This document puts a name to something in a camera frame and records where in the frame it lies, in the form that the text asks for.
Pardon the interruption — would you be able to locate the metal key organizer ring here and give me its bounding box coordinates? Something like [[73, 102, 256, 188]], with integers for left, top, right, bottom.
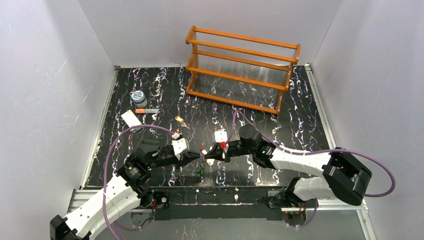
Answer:
[[195, 145, 208, 178]]

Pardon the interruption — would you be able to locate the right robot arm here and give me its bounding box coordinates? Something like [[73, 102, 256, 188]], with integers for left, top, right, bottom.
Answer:
[[205, 125, 372, 208]]

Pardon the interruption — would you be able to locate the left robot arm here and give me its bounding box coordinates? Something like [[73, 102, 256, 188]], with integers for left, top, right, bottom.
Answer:
[[50, 138, 202, 240]]

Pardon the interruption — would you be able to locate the yellow tag key left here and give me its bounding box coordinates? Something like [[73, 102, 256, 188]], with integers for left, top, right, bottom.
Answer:
[[174, 116, 190, 129]]

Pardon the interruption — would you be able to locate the white card box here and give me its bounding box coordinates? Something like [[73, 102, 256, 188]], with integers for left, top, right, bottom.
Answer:
[[121, 110, 142, 128]]

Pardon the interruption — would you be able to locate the orange grey marker pen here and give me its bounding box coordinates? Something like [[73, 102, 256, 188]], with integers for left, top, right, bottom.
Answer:
[[135, 108, 159, 114]]

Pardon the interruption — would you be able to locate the blue white round jar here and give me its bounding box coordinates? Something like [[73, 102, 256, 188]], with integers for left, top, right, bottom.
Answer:
[[130, 90, 147, 109]]

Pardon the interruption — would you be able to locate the orange wooden shelf rack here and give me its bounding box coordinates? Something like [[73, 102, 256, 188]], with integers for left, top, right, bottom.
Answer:
[[185, 25, 301, 115]]

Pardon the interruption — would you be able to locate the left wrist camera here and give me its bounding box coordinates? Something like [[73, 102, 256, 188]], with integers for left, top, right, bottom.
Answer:
[[171, 131, 190, 161]]

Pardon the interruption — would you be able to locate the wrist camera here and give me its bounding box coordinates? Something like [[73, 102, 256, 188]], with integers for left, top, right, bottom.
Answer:
[[213, 130, 228, 153], [171, 131, 190, 161]]

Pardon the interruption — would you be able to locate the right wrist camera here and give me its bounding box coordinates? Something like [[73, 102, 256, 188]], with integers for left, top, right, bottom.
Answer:
[[213, 130, 228, 153]]

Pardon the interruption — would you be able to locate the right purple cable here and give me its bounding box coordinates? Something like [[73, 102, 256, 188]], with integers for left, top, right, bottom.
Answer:
[[230, 110, 397, 229]]

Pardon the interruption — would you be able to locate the purple cable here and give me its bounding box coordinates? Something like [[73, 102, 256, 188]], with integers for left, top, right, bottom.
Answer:
[[230, 110, 397, 229], [102, 124, 180, 240]]

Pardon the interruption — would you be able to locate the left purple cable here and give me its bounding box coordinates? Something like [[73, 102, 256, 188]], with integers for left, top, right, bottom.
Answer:
[[102, 124, 180, 240]]

